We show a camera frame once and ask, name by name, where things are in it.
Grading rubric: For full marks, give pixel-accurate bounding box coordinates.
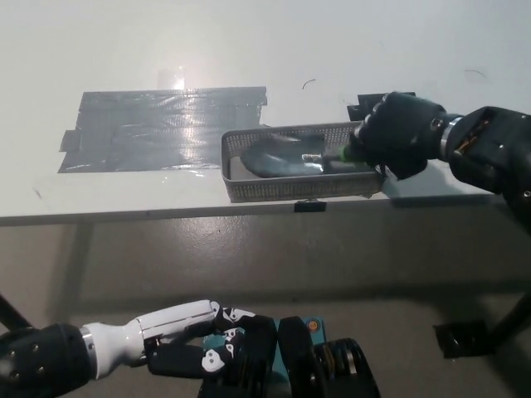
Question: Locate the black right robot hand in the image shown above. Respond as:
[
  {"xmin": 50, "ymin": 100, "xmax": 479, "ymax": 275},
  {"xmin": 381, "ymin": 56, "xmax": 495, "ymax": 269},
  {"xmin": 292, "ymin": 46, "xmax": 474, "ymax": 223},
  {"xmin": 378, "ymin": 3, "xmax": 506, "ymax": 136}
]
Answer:
[{"xmin": 352, "ymin": 91, "xmax": 451, "ymax": 180}]

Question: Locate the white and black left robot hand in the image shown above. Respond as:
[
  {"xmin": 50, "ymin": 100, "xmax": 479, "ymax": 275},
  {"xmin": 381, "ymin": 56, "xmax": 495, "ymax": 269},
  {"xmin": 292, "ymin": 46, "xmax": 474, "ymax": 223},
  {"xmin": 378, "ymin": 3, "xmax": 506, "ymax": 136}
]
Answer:
[{"xmin": 80, "ymin": 298, "xmax": 270, "ymax": 381}]

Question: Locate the garden trowel green black handle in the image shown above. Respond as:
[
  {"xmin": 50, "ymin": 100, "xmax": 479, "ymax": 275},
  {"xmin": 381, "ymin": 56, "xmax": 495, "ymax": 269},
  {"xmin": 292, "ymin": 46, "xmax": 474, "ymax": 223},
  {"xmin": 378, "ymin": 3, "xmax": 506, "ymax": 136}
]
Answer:
[{"xmin": 240, "ymin": 132, "xmax": 366, "ymax": 178}]

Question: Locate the grey perforated plastic basket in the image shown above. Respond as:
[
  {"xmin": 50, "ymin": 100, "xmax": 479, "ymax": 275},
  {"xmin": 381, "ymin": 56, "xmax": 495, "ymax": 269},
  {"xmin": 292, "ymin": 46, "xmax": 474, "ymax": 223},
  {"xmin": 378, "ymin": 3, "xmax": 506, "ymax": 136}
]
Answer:
[{"xmin": 219, "ymin": 120, "xmax": 387, "ymax": 203}]

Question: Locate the small black tape strip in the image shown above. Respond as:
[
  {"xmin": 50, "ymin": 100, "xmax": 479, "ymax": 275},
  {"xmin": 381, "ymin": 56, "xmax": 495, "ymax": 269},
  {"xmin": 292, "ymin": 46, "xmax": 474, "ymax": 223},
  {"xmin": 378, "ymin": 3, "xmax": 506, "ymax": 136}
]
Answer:
[{"xmin": 293, "ymin": 199, "xmax": 327, "ymax": 214}]

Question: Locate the black slanted table leg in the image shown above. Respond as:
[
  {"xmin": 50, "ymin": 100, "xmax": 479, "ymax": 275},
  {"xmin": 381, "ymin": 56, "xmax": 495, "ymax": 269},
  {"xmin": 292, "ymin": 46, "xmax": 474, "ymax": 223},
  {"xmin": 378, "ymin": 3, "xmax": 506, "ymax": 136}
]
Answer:
[
  {"xmin": 0, "ymin": 292, "xmax": 32, "ymax": 332},
  {"xmin": 493, "ymin": 289, "xmax": 531, "ymax": 337}
]

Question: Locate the black tape floor patch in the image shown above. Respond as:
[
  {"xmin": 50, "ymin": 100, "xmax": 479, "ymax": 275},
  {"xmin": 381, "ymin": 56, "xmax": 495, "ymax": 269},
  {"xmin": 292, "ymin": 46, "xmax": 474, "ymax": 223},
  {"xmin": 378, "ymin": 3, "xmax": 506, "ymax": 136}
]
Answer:
[{"xmin": 431, "ymin": 319, "xmax": 501, "ymax": 360}]

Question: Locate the grey duct tape patch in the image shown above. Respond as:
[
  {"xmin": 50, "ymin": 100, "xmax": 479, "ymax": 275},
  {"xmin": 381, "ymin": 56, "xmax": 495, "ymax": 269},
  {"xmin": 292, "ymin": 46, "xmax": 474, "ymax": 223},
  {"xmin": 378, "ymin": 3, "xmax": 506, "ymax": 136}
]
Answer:
[{"xmin": 57, "ymin": 85, "xmax": 269, "ymax": 174}]

